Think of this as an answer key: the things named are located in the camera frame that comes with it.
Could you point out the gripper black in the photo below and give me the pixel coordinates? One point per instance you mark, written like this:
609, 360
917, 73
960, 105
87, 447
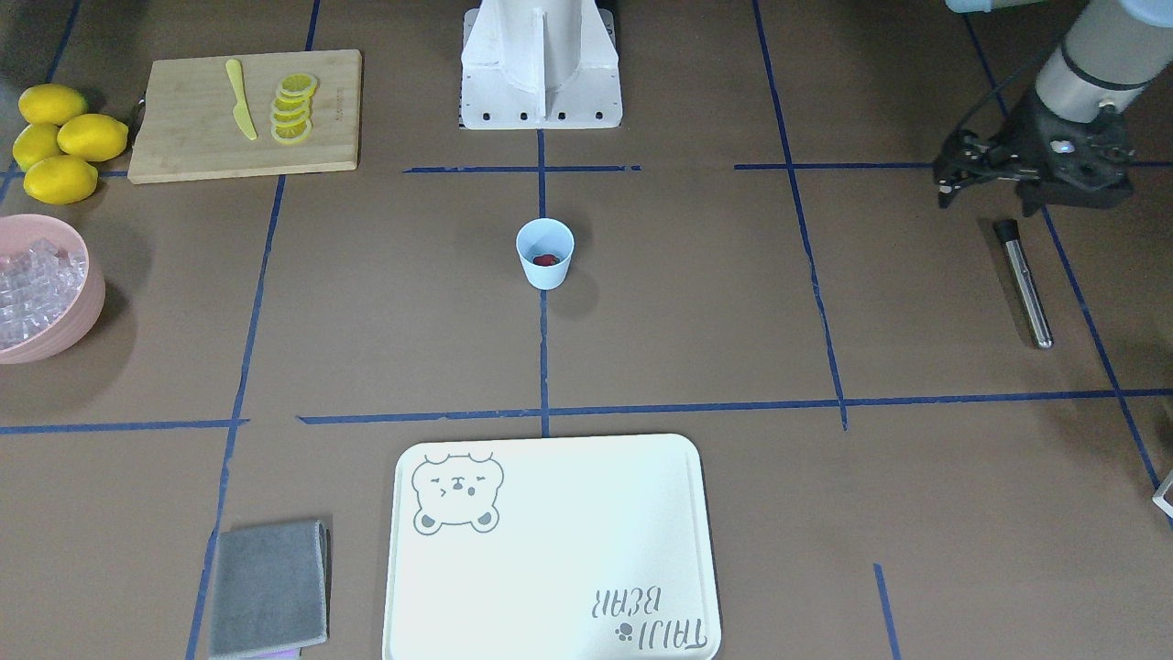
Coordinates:
1015, 140

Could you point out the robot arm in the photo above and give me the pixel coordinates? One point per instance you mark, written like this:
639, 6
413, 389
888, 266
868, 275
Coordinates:
1111, 53

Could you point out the light blue cup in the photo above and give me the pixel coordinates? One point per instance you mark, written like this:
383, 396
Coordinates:
545, 248

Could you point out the pink bowl of ice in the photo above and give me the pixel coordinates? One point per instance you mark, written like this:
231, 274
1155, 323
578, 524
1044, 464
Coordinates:
53, 288

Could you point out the cream bear tray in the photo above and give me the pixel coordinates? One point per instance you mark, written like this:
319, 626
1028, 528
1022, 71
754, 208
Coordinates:
551, 548

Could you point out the lemon slices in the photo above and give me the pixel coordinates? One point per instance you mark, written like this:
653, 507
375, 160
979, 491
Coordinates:
290, 112

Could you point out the yellow plastic knife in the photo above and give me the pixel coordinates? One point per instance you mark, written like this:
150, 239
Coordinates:
240, 110

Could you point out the wooden cutting board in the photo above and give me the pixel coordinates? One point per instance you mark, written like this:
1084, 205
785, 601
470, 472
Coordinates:
198, 124

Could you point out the grey folded cloth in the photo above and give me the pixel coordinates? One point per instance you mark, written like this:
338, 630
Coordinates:
270, 591

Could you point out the whole lemon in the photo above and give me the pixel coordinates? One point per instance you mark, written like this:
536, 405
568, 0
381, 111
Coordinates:
93, 137
51, 103
61, 180
36, 143

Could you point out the white wire cup rack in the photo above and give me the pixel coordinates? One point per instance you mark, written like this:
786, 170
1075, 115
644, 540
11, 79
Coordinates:
1161, 498

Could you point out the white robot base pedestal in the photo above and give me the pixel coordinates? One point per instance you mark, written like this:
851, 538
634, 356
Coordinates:
540, 65

